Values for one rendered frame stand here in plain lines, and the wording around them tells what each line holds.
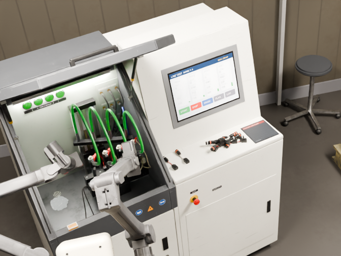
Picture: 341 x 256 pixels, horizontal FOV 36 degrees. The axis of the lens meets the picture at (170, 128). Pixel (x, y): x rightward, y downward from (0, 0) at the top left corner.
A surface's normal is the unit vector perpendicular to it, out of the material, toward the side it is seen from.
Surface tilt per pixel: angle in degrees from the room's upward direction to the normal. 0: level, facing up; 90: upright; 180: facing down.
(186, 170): 0
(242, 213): 90
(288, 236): 0
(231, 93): 76
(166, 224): 90
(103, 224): 90
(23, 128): 90
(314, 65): 0
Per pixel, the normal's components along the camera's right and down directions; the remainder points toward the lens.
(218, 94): 0.43, 0.31
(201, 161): -0.08, -0.79
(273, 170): 0.46, 0.51
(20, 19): 0.21, 0.59
